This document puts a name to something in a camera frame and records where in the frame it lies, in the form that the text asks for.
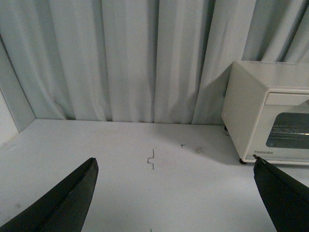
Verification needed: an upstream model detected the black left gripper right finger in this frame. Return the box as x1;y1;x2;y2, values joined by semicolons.
253;155;309;232

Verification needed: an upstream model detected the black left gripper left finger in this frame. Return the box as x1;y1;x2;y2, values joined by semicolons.
0;158;98;232

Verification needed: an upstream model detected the pale grey curtain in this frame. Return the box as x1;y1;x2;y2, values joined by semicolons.
0;0;309;131

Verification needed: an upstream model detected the white Toshiba toaster oven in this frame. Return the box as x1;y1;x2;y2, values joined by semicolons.
221;61;309;165

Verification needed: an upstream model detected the white glass oven door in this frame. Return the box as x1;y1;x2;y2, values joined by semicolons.
246;93;309;163

